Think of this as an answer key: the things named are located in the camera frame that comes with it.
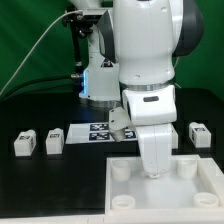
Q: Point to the white square tabletop part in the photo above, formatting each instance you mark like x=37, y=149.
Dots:
x=192, y=192

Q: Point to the white sheet with markers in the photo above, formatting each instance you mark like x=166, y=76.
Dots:
x=95, y=133

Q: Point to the grey camera on stand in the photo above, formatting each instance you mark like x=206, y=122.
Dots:
x=93, y=14

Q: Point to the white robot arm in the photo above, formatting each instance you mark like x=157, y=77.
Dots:
x=140, y=36

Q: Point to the black camera stand pole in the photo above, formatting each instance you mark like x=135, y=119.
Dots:
x=79, y=29

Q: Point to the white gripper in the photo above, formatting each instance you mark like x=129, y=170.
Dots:
x=155, y=145

